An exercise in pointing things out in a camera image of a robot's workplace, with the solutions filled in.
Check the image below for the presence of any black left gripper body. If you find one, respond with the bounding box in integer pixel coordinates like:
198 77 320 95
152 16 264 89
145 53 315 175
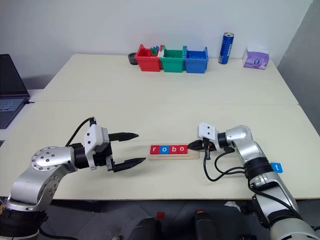
93 133 117 173

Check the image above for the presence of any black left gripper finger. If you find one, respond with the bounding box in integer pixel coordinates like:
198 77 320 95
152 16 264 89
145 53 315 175
109 132 140 143
112 157 147 173

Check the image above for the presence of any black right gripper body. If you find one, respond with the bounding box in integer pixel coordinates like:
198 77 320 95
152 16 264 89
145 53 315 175
202 136 221 153

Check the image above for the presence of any wooden letter tray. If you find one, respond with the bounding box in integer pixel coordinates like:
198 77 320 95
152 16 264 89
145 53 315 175
147 146 200 161

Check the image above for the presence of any blue letter tile t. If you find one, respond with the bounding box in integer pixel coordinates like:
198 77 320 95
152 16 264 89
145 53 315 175
270 162 285 174

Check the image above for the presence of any white paper scrap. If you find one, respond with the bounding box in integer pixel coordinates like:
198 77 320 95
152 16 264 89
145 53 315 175
224 201 241 212

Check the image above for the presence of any dark rounded shape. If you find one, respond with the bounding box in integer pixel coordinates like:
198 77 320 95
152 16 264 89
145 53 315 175
194 211 226 240
131 216 162 240

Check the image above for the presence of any red plastic bin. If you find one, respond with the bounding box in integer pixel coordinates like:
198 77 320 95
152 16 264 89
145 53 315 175
134 44 162 73

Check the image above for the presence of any black round holder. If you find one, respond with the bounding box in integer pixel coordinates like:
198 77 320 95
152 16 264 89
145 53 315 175
127 52 139 66

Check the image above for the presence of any blue plastic bin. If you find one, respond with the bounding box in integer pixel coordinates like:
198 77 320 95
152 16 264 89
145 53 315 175
183 46 209 74

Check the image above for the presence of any green plastic bin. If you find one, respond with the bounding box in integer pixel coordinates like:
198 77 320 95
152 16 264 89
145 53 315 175
159 49 185 73

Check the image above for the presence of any purple tissue pack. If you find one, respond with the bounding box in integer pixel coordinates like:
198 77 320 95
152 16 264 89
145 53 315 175
242 46 270 70

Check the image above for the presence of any blue drink can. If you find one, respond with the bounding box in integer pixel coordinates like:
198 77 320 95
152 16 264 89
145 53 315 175
218 31 235 65

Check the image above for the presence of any dark laptop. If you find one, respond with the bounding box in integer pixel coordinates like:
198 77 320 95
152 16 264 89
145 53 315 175
0 53 31 130

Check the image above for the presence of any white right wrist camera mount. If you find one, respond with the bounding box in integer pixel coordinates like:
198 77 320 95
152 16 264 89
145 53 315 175
196 122 221 141

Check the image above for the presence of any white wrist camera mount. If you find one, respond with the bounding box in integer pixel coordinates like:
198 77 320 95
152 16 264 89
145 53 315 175
196 122 221 141
83 124 110 171

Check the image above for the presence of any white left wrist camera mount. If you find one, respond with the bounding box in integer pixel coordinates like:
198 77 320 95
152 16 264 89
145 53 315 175
83 124 110 171

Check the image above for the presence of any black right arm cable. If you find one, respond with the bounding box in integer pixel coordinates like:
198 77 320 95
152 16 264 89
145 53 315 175
202 138 248 183

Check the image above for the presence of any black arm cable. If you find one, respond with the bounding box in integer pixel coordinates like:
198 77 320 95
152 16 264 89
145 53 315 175
65 116 98 147
202 138 248 183

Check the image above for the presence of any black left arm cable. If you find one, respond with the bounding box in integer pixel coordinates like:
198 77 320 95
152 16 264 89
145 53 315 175
65 116 98 147

